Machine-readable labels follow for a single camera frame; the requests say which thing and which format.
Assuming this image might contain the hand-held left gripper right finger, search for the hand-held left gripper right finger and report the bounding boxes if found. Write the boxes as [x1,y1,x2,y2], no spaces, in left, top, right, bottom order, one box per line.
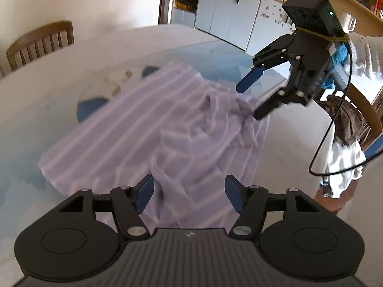
[224,174,324,241]

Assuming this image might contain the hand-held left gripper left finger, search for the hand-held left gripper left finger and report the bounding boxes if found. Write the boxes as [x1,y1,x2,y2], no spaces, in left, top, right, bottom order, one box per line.
[60,174,155,241]

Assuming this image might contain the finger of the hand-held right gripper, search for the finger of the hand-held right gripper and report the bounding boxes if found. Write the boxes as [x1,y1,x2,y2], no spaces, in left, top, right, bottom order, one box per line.
[253,87,300,121]
[235,34,297,93]

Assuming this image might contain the lilac white-striped shirt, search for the lilac white-striped shirt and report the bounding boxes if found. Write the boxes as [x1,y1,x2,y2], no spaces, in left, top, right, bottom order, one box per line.
[38,61,270,231]

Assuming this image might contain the person's right hand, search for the person's right hand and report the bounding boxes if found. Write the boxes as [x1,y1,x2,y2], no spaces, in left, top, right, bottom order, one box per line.
[320,43,352,91]

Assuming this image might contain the white mug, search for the white mug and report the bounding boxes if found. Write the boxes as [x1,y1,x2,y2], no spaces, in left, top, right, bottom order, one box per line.
[341,12,357,33]

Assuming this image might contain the white fridge with magnets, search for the white fridge with magnets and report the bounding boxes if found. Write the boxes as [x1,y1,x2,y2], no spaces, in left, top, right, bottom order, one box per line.
[247,0,297,53]

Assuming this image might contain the dark brown garment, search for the dark brown garment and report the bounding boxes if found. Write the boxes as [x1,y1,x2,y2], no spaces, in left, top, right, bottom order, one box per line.
[323,96,369,148]

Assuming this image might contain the wooden chair with laundry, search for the wooden chair with laundry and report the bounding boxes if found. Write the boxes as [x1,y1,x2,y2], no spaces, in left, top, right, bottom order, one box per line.
[309,40,383,176]

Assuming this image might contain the pale blue cabinet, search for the pale blue cabinet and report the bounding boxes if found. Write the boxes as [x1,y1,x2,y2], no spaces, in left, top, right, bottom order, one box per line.
[194,0,264,51]

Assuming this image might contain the white garment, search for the white garment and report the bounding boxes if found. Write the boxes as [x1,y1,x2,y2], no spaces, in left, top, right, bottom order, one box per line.
[320,132,367,199]

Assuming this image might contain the wooden slatted chair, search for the wooden slatted chair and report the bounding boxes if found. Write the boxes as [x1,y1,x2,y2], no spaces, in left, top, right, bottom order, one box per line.
[6,21,75,73]

